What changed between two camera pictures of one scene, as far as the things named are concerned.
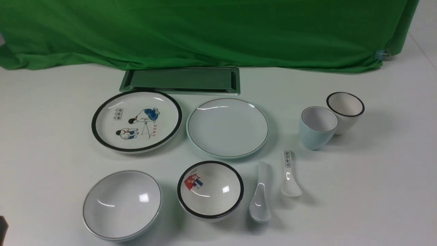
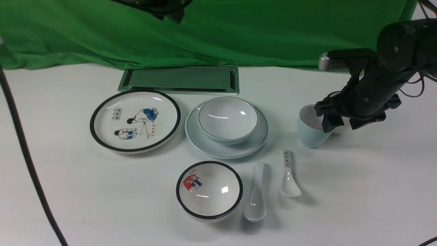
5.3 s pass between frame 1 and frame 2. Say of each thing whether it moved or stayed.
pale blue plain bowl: moved
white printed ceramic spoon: stayed
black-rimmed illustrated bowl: stayed
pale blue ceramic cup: stayed
